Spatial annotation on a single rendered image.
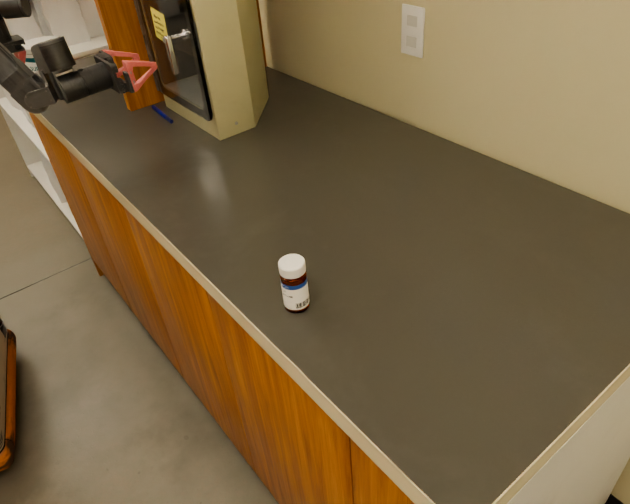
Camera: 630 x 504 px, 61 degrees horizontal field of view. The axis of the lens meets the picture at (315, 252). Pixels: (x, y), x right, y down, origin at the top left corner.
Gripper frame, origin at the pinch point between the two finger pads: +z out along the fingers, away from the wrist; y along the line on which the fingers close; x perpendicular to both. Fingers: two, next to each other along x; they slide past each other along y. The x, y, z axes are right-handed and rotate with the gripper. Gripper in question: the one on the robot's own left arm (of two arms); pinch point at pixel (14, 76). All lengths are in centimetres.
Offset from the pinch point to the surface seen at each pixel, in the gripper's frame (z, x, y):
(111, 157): 15.2, -33.5, 9.1
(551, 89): -3, -110, 77
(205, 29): -12, -46, 35
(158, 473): 109, -57, -14
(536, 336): 14, -139, 34
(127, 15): -10.3, -9.3, 31.4
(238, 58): -4, -46, 43
